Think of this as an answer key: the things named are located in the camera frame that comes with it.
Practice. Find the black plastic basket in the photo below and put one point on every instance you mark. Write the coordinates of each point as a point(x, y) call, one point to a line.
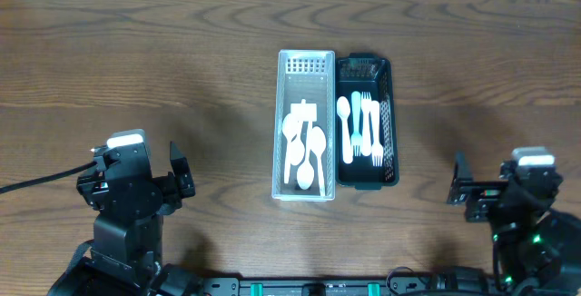
point(367, 73)

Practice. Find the white plastic fork hidden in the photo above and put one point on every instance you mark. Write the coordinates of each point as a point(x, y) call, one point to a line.
point(366, 138)

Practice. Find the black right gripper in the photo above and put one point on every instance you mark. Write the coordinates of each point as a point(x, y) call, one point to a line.
point(468, 192)

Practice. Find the white plastic spoon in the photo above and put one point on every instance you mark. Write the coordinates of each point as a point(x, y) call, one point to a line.
point(318, 146)
point(305, 173)
point(296, 146)
point(343, 111)

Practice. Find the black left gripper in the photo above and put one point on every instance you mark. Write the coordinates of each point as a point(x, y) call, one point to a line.
point(180, 182)

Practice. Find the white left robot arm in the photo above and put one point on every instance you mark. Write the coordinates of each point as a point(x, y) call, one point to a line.
point(124, 257)

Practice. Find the white plastic spoon lowest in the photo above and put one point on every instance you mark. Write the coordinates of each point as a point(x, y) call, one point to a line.
point(289, 131)

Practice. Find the black rail with green clips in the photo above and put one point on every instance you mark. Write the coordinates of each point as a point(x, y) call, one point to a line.
point(401, 281)

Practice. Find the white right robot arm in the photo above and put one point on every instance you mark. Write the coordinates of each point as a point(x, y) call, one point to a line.
point(536, 248)

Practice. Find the white plastic fork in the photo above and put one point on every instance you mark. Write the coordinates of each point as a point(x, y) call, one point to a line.
point(356, 137)
point(376, 147)

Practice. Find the clear plastic basket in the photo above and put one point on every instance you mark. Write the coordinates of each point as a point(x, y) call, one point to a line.
point(306, 88)

